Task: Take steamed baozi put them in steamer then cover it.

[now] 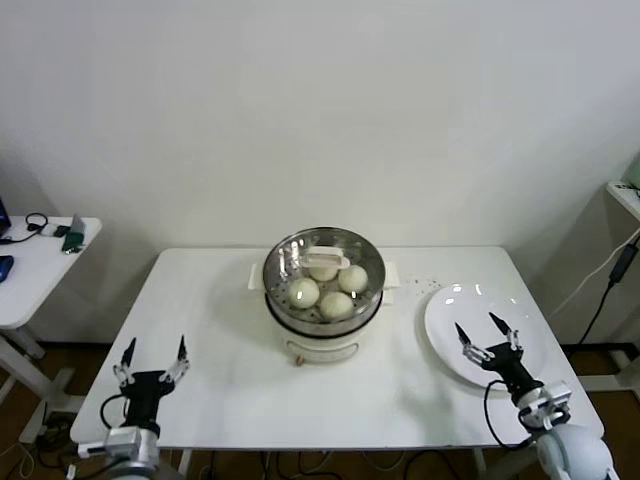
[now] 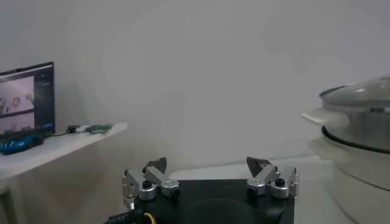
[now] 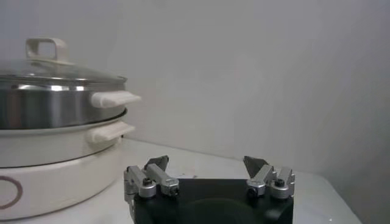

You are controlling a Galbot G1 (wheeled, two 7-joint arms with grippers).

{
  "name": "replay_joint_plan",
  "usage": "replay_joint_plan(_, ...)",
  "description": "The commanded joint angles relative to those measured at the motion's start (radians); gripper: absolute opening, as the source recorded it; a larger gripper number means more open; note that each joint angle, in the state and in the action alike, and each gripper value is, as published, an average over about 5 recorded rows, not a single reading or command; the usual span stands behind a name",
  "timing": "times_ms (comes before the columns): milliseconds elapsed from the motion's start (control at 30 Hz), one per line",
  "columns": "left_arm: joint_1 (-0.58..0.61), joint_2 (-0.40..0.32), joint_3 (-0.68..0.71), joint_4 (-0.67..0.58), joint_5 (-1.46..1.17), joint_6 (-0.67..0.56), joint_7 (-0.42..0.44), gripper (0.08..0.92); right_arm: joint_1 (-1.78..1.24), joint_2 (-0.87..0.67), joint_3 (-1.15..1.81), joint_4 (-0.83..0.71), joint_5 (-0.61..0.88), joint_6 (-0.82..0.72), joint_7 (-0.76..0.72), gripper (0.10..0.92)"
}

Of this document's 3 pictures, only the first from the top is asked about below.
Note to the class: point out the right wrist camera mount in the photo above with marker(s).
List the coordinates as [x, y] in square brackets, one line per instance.
[550, 405]

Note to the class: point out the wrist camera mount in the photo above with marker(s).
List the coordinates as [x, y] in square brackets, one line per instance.
[122, 440]
[550, 405]

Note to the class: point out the white oval plate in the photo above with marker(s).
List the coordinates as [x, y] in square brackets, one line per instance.
[445, 320]

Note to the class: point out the dark laptop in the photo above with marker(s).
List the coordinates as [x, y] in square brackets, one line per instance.
[4, 215]

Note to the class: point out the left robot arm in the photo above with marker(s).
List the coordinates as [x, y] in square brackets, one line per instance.
[140, 455]

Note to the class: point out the small black item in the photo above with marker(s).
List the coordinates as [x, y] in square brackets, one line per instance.
[61, 231]

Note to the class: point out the round glass lid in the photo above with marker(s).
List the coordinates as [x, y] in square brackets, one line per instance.
[325, 260]

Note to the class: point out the pale green box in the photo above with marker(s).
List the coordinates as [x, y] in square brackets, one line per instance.
[635, 170]

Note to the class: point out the white electric cooking pot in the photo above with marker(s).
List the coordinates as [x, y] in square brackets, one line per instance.
[320, 349]

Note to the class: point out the perforated steel steamer basket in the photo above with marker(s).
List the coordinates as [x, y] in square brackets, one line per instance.
[325, 328]

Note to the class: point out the white steamed baozi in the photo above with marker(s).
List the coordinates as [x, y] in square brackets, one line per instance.
[304, 293]
[322, 274]
[336, 306]
[353, 278]

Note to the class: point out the blue computer mouse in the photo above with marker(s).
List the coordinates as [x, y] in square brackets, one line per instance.
[6, 266]

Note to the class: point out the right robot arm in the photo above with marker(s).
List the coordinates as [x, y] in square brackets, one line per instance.
[575, 455]

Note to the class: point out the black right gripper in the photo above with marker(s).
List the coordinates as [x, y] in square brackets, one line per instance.
[512, 367]

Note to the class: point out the white side desk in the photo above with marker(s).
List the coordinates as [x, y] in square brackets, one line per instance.
[45, 270]

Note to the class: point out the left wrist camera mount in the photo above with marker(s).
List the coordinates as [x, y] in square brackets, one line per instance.
[122, 440]

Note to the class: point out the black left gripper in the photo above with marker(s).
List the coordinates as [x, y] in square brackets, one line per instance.
[142, 395]

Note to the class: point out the green and grey device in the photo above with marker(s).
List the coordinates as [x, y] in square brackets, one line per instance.
[75, 237]

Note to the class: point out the white shelf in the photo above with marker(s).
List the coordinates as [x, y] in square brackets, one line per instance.
[625, 197]

